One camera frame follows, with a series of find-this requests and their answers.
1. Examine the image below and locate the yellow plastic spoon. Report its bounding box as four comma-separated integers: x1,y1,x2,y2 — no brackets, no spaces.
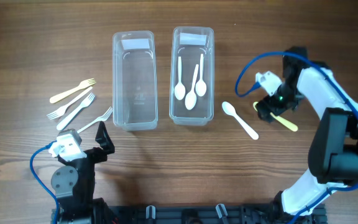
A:
264,113,298,132

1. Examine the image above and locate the thin white spoon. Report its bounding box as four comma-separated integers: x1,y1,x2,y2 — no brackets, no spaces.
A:
185,64,199,110
195,54,206,97
174,57,185,100

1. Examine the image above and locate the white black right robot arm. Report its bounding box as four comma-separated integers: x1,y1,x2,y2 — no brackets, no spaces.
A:
253,47,358,223

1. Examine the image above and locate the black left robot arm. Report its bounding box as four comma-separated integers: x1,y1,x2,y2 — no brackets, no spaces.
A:
48,121,119,223

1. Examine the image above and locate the left clear plastic container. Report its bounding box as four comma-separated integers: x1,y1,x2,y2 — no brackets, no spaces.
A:
112,30,158,131

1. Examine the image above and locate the clear plastic container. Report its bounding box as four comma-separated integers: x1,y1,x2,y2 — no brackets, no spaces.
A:
112,30,158,131
169,26,214,126

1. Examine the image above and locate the right clear plastic container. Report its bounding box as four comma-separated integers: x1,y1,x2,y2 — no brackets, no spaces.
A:
169,26,214,126

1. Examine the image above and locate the clear white plastic fork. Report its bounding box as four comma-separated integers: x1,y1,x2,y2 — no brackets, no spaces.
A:
77,106,113,134

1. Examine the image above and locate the thick white plastic fork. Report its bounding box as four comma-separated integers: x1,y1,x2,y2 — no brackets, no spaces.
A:
57,93,96,131

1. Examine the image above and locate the thin white plastic fork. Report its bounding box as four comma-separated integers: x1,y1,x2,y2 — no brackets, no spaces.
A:
47,86,93,119

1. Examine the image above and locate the yellow plastic fork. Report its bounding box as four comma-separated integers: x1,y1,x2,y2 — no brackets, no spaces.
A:
49,78,96,104

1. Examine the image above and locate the thick white plastic spoon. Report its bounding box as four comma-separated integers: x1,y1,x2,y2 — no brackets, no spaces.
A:
222,101,259,140

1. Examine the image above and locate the left blue cable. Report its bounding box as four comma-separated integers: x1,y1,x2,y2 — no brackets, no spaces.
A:
29,140,58,224

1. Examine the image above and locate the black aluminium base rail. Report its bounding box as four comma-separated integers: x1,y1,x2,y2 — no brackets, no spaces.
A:
51,202,326,224

